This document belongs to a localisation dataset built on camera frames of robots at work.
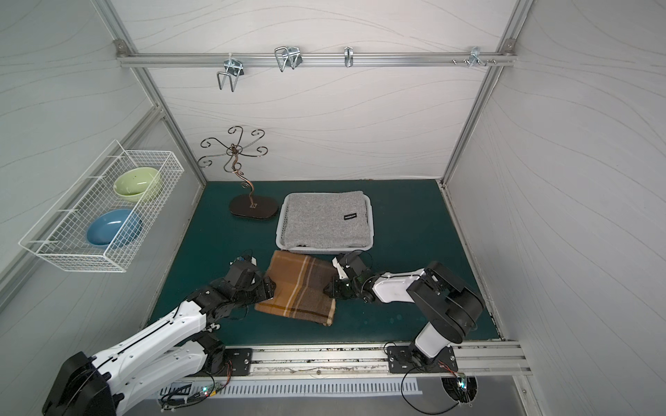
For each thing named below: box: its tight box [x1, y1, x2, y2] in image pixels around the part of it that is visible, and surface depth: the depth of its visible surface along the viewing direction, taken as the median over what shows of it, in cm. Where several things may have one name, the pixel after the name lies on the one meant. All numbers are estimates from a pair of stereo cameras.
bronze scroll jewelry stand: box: [197, 125, 279, 221], surface depth 93 cm
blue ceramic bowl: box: [86, 208, 144, 248], surface depth 65 cm
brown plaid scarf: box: [254, 250, 338, 327], surface depth 87 cm
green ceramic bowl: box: [113, 167, 162, 202], surface depth 73 cm
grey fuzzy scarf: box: [282, 190, 371, 248], surface depth 93 cm
